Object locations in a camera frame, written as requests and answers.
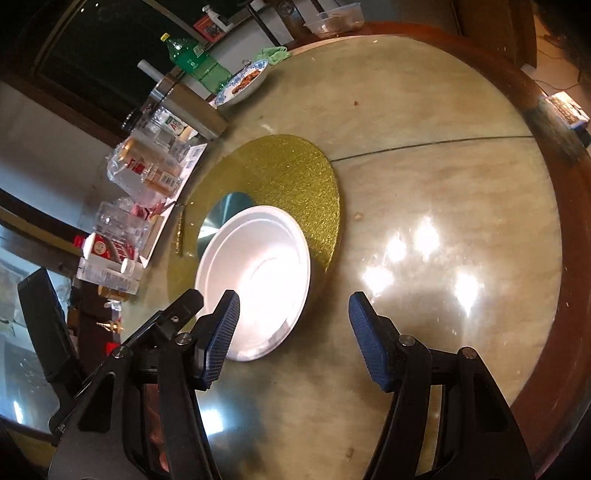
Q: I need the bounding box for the small brass bell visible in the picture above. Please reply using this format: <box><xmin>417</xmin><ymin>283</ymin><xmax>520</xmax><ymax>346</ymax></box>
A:
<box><xmin>96</xmin><ymin>321</ymin><xmax>124</xmax><ymax>335</ymax></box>

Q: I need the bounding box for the small white jar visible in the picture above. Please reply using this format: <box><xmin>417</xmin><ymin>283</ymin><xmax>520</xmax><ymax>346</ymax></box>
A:
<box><xmin>120</xmin><ymin>258</ymin><xmax>144</xmax><ymax>281</ymax></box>

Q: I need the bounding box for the peanut butter jar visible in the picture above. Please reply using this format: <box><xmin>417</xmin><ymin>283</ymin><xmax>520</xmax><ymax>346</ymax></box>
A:
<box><xmin>98</xmin><ymin>286</ymin><xmax>129</xmax><ymax>302</ymax></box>

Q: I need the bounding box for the white lotion bottle red cap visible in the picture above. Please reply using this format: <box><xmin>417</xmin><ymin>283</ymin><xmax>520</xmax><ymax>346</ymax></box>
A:
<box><xmin>74</xmin><ymin>232</ymin><xmax>141</xmax><ymax>295</ymax></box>

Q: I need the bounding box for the gold pen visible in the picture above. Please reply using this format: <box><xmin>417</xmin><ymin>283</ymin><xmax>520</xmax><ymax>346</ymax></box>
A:
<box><xmin>174</xmin><ymin>204</ymin><xmax>185</xmax><ymax>257</ymax></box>

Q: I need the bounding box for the clear glass pitcher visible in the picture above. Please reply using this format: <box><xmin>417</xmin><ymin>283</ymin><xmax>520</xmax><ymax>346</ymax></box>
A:
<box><xmin>93</xmin><ymin>202</ymin><xmax>150</xmax><ymax>250</ymax></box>

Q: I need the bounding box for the silver turntable disc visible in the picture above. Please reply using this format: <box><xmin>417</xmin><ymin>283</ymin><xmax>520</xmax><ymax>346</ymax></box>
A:
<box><xmin>197</xmin><ymin>191</ymin><xmax>254</xmax><ymax>259</ymax></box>

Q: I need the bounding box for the clear plastic bag of jars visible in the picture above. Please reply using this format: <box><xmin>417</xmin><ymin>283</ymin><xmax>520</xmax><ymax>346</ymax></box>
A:
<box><xmin>106</xmin><ymin>110</ymin><xmax>189</xmax><ymax>208</ymax></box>

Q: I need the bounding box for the gold glitter round mat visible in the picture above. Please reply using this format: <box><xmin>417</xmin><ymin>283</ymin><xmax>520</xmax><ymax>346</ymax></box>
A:
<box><xmin>166</xmin><ymin>134</ymin><xmax>342</xmax><ymax>301</ymax></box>

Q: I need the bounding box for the steel thermos flask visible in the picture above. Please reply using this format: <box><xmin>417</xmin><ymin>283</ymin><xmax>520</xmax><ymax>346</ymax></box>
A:
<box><xmin>150</xmin><ymin>75</ymin><xmax>228</xmax><ymax>141</ymax></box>

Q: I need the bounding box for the blue white food plate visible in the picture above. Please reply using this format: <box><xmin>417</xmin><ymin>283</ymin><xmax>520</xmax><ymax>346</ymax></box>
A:
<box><xmin>212</xmin><ymin>59</ymin><xmax>270</xmax><ymax>108</ymax></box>

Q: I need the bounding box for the green plastic bottle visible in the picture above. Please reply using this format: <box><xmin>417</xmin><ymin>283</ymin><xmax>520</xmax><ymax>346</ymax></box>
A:
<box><xmin>160</xmin><ymin>33</ymin><xmax>232</xmax><ymax>95</ymax></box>

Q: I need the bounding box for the clear plastic food container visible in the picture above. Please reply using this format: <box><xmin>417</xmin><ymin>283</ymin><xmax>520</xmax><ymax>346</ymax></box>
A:
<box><xmin>304</xmin><ymin>2</ymin><xmax>365</xmax><ymax>39</ymax></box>

